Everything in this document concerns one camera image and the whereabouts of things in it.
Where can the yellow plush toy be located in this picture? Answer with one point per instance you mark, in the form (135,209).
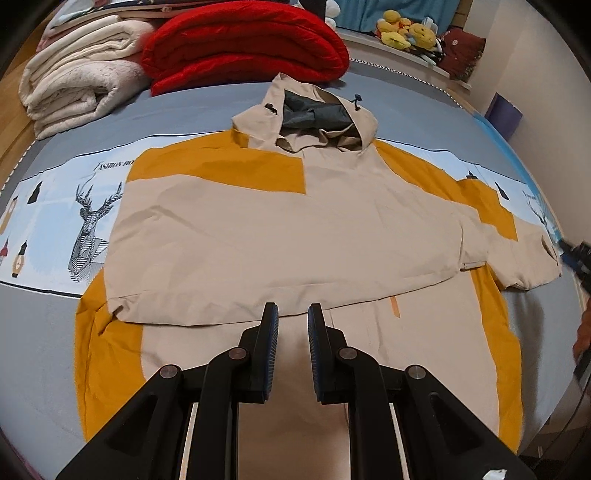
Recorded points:
(395,40)
(422,33)
(390,17)

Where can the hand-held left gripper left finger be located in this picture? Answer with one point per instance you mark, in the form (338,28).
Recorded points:
(270,350)

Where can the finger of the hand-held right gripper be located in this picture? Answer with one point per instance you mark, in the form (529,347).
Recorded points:
(578,258)

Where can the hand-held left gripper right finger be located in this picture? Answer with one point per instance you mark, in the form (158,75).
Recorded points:
(316,355)

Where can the cream folded blanket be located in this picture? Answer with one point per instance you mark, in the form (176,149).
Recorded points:
(78,78)

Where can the patterned folded bedding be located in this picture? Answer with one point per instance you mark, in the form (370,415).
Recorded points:
(106,10)

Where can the blue curtain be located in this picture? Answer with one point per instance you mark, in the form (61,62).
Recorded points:
(364,11)

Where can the purple box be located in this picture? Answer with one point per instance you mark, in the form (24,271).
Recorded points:
(504,115)

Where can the white ledge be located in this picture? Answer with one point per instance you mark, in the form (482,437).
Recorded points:
(406,62)

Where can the maroon bag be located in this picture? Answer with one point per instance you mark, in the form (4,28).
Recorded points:
(461,53)

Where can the white plush toy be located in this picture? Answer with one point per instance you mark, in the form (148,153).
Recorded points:
(331,11)

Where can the red folded blanket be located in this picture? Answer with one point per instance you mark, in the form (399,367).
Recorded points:
(240,46)

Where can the beige and yellow hooded jacket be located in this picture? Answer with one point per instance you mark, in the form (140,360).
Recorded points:
(277,221)

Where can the dark teal plush toy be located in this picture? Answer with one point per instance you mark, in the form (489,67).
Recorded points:
(316,5)

